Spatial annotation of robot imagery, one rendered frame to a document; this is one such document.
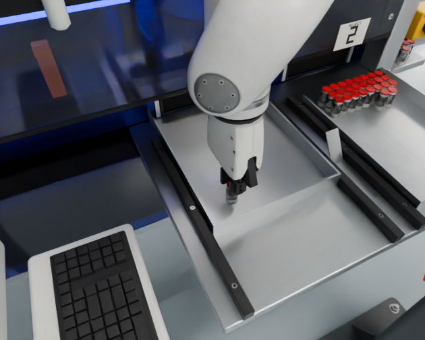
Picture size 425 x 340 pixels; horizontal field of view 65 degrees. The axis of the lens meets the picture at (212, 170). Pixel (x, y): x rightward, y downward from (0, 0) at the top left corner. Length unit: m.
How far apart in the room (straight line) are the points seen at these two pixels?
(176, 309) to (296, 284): 0.96
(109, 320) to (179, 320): 0.87
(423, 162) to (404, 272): 0.99
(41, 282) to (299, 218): 0.47
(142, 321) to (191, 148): 0.34
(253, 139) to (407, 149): 0.44
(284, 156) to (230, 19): 0.45
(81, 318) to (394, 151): 0.67
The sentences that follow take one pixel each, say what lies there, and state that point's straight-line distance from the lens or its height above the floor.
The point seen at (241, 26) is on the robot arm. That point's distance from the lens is 0.30.
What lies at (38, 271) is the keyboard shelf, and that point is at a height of 0.80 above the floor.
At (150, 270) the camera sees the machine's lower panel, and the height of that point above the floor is 0.35.
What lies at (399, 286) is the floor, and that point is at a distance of 1.69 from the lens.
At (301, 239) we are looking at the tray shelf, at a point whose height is 0.88.
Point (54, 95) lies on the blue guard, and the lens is 0.62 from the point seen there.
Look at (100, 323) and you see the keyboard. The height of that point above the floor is 0.83.
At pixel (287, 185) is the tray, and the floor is 0.88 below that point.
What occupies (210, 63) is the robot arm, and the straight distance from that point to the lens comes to 0.32.
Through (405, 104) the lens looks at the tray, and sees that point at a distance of 0.95.
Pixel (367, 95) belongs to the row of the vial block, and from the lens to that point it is 0.87.
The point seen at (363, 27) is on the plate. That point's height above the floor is 1.03.
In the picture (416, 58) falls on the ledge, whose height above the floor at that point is 0.88.
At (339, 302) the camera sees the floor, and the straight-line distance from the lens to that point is 1.56.
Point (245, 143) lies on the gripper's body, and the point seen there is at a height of 1.07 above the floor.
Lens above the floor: 1.38
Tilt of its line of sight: 48 degrees down
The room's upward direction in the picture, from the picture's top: straight up
